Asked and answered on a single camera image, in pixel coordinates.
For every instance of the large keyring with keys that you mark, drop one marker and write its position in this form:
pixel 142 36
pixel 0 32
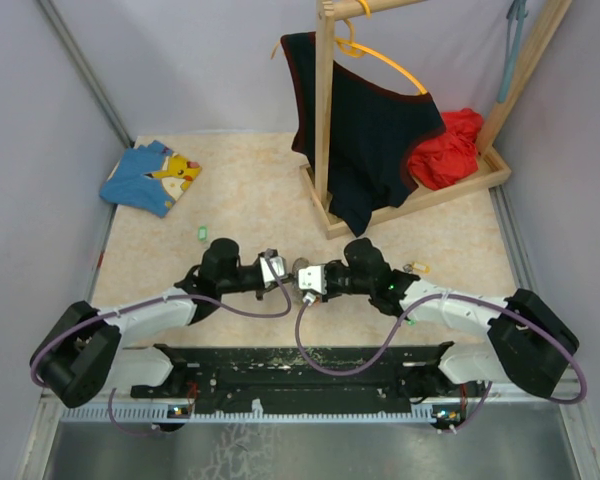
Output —
pixel 298 264

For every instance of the blue pikachu shirt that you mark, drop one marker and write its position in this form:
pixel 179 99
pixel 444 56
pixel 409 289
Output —
pixel 150 177

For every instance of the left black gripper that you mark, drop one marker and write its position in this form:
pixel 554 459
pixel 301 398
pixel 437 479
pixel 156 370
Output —
pixel 262 289

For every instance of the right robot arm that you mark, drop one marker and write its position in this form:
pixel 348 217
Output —
pixel 522 340

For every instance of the wooden clothes rack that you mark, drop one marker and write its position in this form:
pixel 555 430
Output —
pixel 493 170

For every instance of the blue clothes hanger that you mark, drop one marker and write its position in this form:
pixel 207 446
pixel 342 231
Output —
pixel 515 17

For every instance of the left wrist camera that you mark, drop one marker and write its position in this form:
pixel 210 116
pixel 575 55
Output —
pixel 273 267

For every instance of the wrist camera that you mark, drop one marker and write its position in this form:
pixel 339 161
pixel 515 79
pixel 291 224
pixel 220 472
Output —
pixel 312 281
pixel 273 267

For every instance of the red crumpled cloth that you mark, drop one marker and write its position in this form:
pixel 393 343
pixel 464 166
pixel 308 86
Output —
pixel 443 161

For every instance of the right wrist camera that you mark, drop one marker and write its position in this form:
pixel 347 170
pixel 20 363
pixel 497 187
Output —
pixel 312 281

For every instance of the yellow clothes hanger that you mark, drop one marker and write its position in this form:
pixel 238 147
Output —
pixel 375 55

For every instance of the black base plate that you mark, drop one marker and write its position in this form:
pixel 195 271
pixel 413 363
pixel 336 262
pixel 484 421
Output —
pixel 279 381

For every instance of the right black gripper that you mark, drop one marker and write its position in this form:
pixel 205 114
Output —
pixel 330 294

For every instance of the dark navy tank top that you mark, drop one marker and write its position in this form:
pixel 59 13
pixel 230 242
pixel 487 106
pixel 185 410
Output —
pixel 373 133

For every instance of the yellow tag key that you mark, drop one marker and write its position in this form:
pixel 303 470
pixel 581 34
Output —
pixel 417 268

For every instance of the green tag key left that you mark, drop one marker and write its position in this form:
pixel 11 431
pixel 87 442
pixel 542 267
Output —
pixel 202 234

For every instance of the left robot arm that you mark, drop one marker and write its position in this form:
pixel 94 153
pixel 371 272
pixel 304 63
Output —
pixel 92 350

